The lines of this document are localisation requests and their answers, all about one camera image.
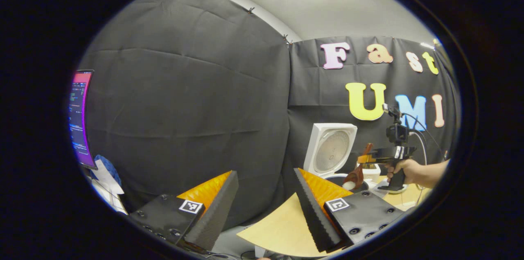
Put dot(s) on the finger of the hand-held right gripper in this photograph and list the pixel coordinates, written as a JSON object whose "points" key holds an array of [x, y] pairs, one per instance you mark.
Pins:
{"points": [[368, 158]]}

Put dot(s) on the blue cloth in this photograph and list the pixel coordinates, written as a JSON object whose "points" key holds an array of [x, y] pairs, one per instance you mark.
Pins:
{"points": [[108, 163]]}

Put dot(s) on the white rice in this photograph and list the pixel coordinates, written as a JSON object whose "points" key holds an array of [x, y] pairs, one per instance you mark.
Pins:
{"points": [[348, 186]]}

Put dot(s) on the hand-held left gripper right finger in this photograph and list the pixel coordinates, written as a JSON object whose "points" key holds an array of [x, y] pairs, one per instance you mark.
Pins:
{"points": [[313, 211]]}

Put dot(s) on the computer monitor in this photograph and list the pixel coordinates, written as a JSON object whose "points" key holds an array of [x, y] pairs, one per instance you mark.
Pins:
{"points": [[80, 120]]}

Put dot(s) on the white rice cooker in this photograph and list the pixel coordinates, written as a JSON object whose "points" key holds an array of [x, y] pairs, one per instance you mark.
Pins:
{"points": [[327, 149]]}

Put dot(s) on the white paper pile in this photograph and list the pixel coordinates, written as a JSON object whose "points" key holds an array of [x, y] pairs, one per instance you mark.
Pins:
{"points": [[104, 180]]}

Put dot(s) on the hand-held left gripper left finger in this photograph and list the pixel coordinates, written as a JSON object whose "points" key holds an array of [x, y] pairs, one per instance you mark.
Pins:
{"points": [[217, 211]]}

